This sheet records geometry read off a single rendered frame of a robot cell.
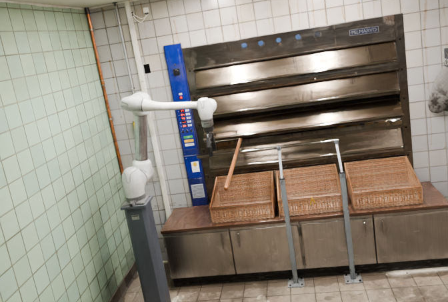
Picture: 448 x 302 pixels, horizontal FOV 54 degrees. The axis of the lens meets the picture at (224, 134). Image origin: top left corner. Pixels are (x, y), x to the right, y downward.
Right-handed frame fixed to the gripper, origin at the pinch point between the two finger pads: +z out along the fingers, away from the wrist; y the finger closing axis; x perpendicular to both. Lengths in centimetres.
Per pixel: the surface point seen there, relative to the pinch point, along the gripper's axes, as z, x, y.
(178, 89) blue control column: -40, -42, -85
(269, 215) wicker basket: 72, 30, -37
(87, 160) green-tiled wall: 0, -114, -22
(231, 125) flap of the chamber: 1, 2, -88
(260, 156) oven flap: 35, 24, -88
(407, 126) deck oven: 25, 158, -93
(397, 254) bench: 117, 130, -35
